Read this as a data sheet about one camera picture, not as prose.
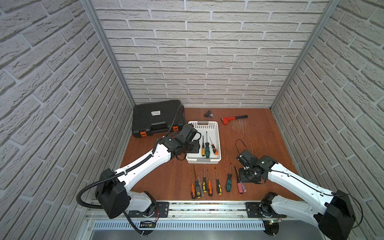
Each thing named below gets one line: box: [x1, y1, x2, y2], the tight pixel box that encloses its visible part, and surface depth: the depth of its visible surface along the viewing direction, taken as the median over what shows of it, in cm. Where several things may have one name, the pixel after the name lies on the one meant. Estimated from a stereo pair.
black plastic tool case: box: [132, 100, 185, 137], surface depth 108 cm
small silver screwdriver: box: [197, 176, 204, 197], surface depth 81 cm
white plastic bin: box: [186, 120, 222, 164], surface depth 99 cm
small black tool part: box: [204, 110, 214, 119], surface depth 116 cm
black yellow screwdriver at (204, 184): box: [202, 165, 207, 193], surface depth 82 cm
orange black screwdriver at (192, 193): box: [190, 171, 196, 200], surface depth 79 cm
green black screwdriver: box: [205, 131, 211, 158], surface depth 94 cm
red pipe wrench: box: [221, 115, 249, 125], surface depth 115 cm
